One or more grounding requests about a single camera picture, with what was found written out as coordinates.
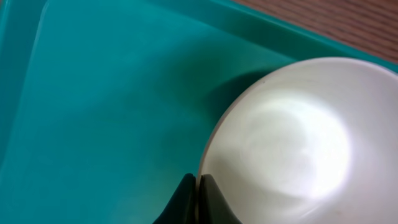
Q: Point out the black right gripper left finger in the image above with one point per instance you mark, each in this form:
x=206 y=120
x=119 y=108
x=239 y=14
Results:
x=181 y=207

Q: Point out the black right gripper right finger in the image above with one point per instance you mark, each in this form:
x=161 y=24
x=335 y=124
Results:
x=212 y=206

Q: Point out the white bowl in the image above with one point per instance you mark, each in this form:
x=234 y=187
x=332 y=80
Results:
x=312 y=142

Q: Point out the teal plastic tray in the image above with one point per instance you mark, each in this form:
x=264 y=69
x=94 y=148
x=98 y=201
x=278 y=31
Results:
x=106 y=105

